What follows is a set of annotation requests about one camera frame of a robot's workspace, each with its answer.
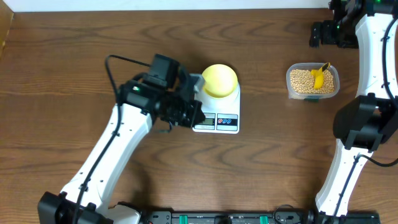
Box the yellow measuring scoop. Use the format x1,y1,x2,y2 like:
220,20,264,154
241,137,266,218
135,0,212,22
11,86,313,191
310,62,330,90

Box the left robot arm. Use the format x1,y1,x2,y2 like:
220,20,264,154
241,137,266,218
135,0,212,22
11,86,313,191
37,68,205,223

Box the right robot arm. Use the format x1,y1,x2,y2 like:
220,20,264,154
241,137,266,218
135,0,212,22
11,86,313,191
310,0,397,223

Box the white digital kitchen scale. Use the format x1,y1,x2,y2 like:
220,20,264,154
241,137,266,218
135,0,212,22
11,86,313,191
192,82,241,134

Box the yellow bowl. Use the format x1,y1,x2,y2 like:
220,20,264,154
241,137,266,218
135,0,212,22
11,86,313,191
202,64,238,98

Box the clear plastic container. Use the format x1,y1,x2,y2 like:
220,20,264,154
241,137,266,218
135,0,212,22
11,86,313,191
286,62,340,100

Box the soybeans pile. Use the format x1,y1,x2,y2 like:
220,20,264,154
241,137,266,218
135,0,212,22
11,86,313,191
290,69,335,94

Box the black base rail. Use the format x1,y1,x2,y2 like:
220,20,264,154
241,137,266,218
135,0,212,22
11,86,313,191
139,208,381,224

